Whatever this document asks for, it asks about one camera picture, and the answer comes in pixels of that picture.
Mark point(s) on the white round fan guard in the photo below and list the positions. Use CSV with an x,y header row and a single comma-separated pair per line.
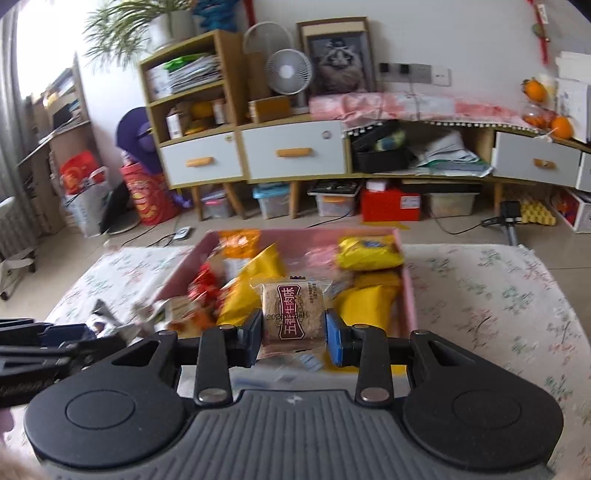
x,y
258,41

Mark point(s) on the wall socket strip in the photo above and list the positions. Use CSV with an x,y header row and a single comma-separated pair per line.
x,y
415,74

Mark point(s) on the orange white snack packet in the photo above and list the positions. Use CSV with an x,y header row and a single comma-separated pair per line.
x,y
238,244

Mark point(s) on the white desk fan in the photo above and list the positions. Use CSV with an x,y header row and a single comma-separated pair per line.
x,y
288,74

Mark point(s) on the brown biscuit packet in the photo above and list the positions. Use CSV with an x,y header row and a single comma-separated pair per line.
x,y
293,314

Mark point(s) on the clear storage bin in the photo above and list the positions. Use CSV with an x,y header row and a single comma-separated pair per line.
x,y
448,205

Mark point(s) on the glass jar of small oranges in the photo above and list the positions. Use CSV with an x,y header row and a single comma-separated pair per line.
x,y
538,116

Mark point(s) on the floral tablecloth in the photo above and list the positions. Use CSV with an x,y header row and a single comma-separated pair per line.
x,y
485,314

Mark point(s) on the yellow snack packet black print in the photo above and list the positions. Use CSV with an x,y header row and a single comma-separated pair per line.
x,y
369,297

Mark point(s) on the red hanging ornament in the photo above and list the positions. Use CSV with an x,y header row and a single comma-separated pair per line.
x,y
541,27

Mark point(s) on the clear bin with dark contents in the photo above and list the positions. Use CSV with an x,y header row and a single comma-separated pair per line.
x,y
333,198

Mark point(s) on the orange fruit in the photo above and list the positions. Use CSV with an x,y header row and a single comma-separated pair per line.
x,y
562,127
534,90

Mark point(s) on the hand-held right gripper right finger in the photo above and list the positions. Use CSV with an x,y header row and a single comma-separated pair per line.
x,y
334,339

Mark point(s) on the purple plush toy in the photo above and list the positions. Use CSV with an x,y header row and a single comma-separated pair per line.
x,y
136,138

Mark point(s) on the black case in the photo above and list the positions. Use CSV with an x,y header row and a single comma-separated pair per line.
x,y
381,152

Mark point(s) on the silver box with pink inside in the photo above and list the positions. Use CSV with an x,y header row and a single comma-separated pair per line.
x,y
413,300

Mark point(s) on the white boxes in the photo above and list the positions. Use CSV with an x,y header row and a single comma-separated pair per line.
x,y
575,92

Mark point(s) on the red gift bag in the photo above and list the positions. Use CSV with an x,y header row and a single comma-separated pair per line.
x,y
147,198

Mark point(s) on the tall wooden shelf cabinet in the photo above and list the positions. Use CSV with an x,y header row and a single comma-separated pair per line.
x,y
231,124

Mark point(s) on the yellow egg tray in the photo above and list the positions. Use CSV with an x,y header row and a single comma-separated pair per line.
x,y
538,213

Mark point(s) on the wooden bookshelf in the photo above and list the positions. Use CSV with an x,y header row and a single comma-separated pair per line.
x,y
55,138

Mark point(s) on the yellow snack packet blue label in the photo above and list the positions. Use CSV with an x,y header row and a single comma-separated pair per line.
x,y
367,251

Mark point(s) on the stack of documents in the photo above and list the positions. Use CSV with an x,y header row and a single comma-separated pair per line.
x,y
194,74

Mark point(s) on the silver snack packet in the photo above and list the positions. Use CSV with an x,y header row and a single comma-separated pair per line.
x,y
111,319

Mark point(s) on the white open carton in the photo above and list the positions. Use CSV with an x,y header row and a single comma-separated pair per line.
x,y
575,212

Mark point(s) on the white red shopping bag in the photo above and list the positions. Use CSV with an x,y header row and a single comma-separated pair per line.
x,y
85,194

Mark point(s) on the small black device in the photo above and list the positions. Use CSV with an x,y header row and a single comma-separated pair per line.
x,y
511,211

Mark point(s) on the framed cat picture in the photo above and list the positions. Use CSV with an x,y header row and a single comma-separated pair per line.
x,y
339,57

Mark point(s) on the red white snack packet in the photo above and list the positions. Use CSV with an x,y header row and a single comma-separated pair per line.
x,y
203,286

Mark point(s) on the red cardboard box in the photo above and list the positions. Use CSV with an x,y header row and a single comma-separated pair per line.
x,y
390,205

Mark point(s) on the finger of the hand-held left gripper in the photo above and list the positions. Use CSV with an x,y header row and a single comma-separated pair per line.
x,y
55,354
69,333

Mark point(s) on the pile of papers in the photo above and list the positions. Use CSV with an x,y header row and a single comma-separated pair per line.
x,y
450,154

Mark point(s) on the potted green plant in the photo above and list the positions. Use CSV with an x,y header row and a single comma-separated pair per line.
x,y
138,23

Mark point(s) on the blue lidded storage bin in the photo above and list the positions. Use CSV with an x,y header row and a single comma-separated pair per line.
x,y
271,201

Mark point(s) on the wooden box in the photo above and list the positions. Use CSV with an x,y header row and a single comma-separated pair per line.
x,y
270,110

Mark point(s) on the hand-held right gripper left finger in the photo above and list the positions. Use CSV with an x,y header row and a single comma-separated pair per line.
x,y
254,337

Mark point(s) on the plain yellow snack packet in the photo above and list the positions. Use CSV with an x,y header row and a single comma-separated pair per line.
x,y
254,284

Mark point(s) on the pink patterned cloth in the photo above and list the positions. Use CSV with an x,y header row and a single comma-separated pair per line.
x,y
415,108

